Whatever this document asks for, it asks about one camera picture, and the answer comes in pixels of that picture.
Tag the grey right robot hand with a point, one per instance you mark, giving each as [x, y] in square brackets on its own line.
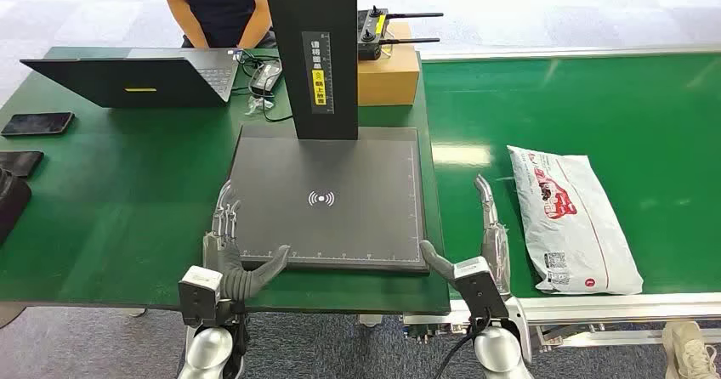
[497, 247]

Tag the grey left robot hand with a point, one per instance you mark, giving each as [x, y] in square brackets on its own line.
[222, 250]

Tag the white red-printed mailer package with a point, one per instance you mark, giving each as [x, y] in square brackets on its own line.
[569, 224]

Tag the person's right forearm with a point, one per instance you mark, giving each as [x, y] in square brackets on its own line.
[186, 19]

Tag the person's left forearm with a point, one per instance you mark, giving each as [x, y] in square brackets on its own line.
[256, 22]

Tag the black inbound scanning machine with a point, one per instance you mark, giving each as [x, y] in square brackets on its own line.
[338, 219]

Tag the green conveyor belt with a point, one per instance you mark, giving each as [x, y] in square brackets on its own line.
[591, 100]

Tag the brown cardboard box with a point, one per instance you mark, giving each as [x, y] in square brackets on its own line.
[388, 81]

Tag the green work table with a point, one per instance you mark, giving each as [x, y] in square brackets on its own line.
[129, 196]

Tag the clear crumpled plastic wrap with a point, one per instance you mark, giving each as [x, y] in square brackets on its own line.
[259, 105]

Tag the grey power adapter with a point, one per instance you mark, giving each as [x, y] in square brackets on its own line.
[266, 78]

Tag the dark grey open laptop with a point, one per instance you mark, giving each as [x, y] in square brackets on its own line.
[141, 81]

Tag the black rounded bag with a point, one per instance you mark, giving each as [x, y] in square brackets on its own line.
[11, 202]

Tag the white shoe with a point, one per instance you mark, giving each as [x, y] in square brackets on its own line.
[687, 351]

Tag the black smartphone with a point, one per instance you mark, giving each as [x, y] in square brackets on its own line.
[37, 123]

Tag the black remote controller with antennas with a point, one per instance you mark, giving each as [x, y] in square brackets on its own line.
[369, 41]

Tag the person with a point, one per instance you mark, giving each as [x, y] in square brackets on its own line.
[219, 5]

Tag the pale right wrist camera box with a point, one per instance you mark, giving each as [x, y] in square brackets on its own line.
[479, 286]

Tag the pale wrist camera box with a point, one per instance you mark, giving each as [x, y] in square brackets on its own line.
[198, 295]
[479, 286]

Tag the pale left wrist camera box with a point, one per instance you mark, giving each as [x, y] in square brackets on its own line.
[198, 295]

